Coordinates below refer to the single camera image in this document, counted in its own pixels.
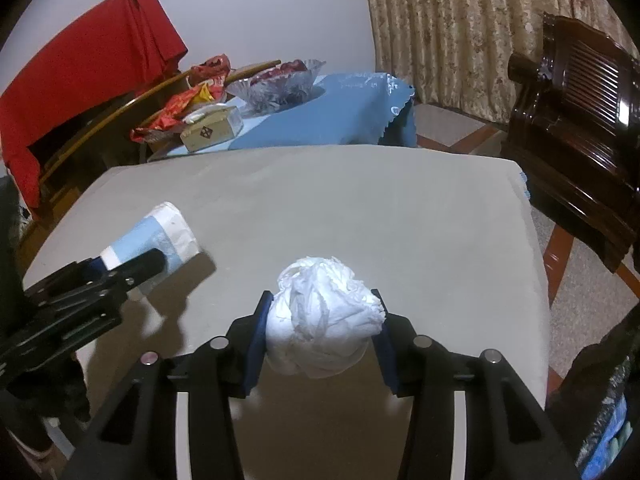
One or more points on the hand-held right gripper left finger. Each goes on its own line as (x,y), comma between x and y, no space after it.
(257,342)

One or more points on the white and blue paper cup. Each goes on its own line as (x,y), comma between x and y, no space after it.
(160,230)

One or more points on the red cloth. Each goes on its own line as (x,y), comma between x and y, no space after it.
(75,60)

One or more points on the red plastic bag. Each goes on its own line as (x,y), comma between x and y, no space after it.
(210,67)

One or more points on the clear bag with red item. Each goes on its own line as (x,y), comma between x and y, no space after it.
(275,87)

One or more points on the dark wooden armchair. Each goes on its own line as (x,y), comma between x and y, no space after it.
(575,110)

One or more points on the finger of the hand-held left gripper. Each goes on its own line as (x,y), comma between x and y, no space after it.
(140,267)
(75,275)

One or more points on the red snack packets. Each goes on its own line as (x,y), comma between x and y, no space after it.
(175,107)

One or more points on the beige small box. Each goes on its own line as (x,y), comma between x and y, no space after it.
(210,130)

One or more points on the beige patterned curtain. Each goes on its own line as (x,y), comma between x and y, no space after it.
(450,25)

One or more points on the white tissue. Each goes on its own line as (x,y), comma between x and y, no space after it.
(320,310)

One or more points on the blue plastic bag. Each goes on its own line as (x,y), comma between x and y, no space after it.
(617,430)

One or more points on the grey tablecloth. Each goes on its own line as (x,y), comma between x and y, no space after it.
(350,200)

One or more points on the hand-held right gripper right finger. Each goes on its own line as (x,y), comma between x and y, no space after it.
(386,360)

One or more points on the light wooden chair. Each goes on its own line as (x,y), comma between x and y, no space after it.
(150,91)

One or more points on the blue tablecloth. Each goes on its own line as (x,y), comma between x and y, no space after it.
(330,115)

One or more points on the black bag-lined trash bin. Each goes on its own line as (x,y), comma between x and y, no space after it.
(600,360)

